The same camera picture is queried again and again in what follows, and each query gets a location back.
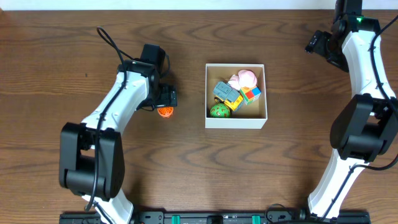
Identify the orange spiral disc toy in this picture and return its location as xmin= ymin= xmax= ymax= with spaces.
xmin=157 ymin=107 xmax=174 ymax=118

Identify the green patterned egg ball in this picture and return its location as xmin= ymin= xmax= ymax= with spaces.
xmin=210 ymin=103 xmax=231 ymax=118

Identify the yellow grey toy truck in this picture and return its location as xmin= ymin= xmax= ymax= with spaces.
xmin=213 ymin=82 xmax=243 ymax=112

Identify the pink duck toy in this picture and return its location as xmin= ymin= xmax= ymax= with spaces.
xmin=228 ymin=70 xmax=257 ymax=91

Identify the colourful puzzle cube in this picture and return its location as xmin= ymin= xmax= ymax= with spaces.
xmin=239 ymin=86 xmax=261 ymax=105

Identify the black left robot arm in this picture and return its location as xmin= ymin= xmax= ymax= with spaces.
xmin=59 ymin=44 xmax=177 ymax=223

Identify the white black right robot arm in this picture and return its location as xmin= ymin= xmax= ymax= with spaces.
xmin=304 ymin=0 xmax=397 ymax=223

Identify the white cardboard box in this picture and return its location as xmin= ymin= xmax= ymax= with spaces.
xmin=205 ymin=63 xmax=268 ymax=129

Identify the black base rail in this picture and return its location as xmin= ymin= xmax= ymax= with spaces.
xmin=59 ymin=210 xmax=371 ymax=224

